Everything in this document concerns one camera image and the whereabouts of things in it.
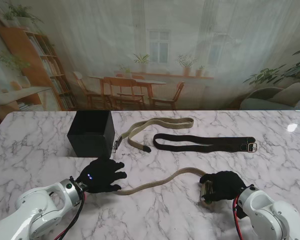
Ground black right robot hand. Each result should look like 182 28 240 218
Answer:
199 170 247 202

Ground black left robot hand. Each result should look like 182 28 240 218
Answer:
76 157 128 195

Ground beige woven belt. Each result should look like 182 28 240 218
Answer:
111 116 195 154
114 167 216 210

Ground black belt storage box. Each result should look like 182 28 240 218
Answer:
66 110 116 158

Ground black belt with silver buckle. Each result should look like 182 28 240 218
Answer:
152 133 258 153

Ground printed room scene backdrop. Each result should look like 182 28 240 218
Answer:
0 0 300 112

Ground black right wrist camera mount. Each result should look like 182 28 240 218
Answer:
236 206 248 220

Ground right arm red black cables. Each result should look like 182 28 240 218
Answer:
232 196 244 238

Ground arm red black cables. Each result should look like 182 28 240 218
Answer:
53 191 87 240
232 196 244 238

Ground left arm red black cables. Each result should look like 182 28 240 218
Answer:
53 191 87 240

